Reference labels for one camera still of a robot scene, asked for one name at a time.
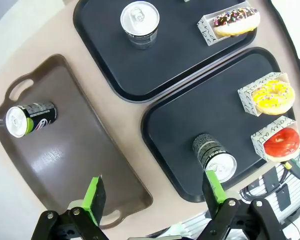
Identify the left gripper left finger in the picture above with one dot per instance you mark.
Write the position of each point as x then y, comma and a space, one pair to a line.
95, 197

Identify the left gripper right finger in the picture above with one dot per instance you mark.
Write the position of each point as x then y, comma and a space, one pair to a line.
215, 192

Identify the black Pepsi can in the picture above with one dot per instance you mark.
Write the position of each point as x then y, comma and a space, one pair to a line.
140, 22
211, 152
32, 120

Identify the red-filled donut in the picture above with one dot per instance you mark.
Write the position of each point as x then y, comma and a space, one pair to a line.
258, 142

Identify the red glazed donut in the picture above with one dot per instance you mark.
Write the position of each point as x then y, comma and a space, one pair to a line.
282, 143

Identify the yellow sprinkled donut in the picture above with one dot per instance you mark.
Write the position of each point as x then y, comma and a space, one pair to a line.
273, 97

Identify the chocolate sprinkled donut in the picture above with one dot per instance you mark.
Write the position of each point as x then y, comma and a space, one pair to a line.
236, 21

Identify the black plastic serving tray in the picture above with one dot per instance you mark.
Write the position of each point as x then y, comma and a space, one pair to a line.
175, 57
190, 112

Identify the white slotted base panel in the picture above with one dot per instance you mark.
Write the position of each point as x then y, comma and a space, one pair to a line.
298, 202

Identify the black plug with green label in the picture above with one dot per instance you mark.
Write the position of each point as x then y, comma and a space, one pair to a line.
298, 171

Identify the white paper sheet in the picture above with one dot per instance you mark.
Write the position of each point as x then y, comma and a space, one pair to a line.
297, 30

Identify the black mounting bracket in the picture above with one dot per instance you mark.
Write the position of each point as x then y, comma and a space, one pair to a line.
271, 178
283, 197

